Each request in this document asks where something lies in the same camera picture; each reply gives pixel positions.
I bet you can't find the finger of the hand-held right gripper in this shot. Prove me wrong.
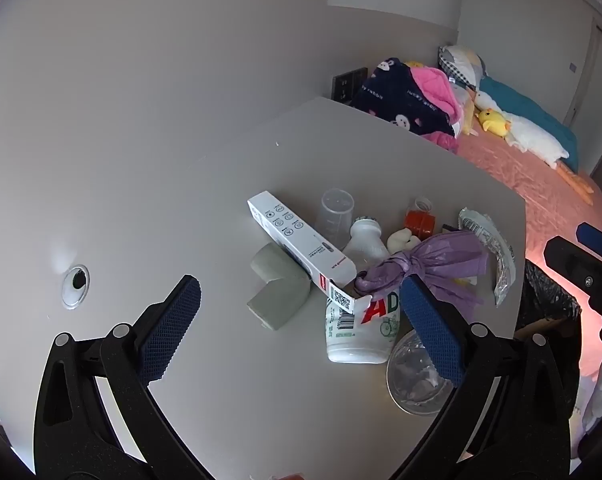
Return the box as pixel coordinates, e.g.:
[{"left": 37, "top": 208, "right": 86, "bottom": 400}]
[
  {"left": 544, "top": 236, "right": 602, "bottom": 306},
  {"left": 576, "top": 222, "right": 602, "bottom": 257}
]

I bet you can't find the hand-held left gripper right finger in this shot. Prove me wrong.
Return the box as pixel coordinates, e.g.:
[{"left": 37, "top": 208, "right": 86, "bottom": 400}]
[{"left": 391, "top": 276, "right": 586, "bottom": 480}]

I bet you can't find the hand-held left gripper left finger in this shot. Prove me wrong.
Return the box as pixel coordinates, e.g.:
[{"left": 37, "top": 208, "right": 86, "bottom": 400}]
[{"left": 34, "top": 275, "right": 202, "bottom": 480}]

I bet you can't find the black-lined waste bin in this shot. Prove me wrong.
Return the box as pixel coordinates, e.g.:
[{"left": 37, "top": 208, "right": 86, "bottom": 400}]
[{"left": 512, "top": 259, "right": 582, "bottom": 411}]

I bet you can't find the white plastic drink bottle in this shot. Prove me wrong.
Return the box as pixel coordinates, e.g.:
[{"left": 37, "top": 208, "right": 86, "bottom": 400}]
[{"left": 325, "top": 216, "right": 402, "bottom": 364}]

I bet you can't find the clear plastic lid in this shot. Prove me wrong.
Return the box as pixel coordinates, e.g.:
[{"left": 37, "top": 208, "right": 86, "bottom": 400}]
[{"left": 386, "top": 327, "right": 457, "bottom": 416}]

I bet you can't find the white plush toy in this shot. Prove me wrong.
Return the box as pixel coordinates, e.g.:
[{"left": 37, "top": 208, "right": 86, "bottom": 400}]
[{"left": 580, "top": 354, "right": 602, "bottom": 437}]

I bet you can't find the purple plastic bag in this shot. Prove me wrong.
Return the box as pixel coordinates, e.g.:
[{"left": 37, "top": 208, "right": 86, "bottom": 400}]
[{"left": 353, "top": 232, "right": 490, "bottom": 311}]

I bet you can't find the silver foil wrapper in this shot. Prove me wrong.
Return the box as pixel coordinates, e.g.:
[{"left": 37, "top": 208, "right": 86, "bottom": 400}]
[{"left": 458, "top": 207, "right": 517, "bottom": 309}]

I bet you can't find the bed with pink sheet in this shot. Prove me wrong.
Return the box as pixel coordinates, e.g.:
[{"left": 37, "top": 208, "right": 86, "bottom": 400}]
[{"left": 453, "top": 125, "right": 602, "bottom": 392}]

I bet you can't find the red ribbed bottle cap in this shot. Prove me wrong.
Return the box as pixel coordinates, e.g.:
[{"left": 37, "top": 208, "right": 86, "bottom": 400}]
[{"left": 405, "top": 210, "right": 437, "bottom": 237}]

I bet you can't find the grey foam corner piece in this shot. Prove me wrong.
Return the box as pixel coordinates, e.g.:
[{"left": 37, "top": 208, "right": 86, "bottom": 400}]
[{"left": 246, "top": 242, "right": 312, "bottom": 332}]

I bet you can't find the white goose plush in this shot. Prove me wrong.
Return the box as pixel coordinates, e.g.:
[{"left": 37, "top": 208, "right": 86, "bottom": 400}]
[{"left": 473, "top": 88, "right": 594, "bottom": 206}]

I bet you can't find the clear plastic measuring cup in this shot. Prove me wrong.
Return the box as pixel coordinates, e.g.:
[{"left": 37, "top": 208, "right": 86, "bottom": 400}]
[{"left": 315, "top": 188, "right": 356, "bottom": 249}]

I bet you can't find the grey wardrobe door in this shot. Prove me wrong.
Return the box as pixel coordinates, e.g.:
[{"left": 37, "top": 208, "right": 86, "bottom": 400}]
[{"left": 563, "top": 15, "right": 602, "bottom": 181}]

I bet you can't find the teal blanket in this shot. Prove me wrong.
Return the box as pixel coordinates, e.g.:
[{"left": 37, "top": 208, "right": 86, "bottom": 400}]
[{"left": 478, "top": 75, "right": 580, "bottom": 171}]

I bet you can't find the yellow duck plush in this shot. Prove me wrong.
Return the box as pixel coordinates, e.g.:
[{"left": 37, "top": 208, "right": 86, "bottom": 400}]
[{"left": 475, "top": 108, "right": 512, "bottom": 137}]

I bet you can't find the long white cardboard box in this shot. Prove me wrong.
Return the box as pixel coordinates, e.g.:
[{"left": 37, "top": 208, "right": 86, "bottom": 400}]
[{"left": 247, "top": 190, "right": 372, "bottom": 321}]

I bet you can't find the pink fleece blanket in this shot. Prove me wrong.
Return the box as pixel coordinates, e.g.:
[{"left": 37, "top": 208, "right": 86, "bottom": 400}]
[{"left": 406, "top": 65, "right": 462, "bottom": 154}]

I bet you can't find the checkered pillow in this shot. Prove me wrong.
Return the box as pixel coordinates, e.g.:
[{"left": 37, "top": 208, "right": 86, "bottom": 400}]
[{"left": 438, "top": 44, "right": 487, "bottom": 91}]

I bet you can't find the navy printed blanket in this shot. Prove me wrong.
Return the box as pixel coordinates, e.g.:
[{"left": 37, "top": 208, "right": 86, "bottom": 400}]
[{"left": 353, "top": 57, "right": 457, "bottom": 139}]

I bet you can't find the round metal cable grommet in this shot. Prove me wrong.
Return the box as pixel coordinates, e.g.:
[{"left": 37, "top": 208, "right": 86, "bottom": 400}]
[{"left": 62, "top": 264, "right": 91, "bottom": 310}]

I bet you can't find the black wall socket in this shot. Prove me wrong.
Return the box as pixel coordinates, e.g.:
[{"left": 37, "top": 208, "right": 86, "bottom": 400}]
[{"left": 331, "top": 67, "right": 370, "bottom": 106}]

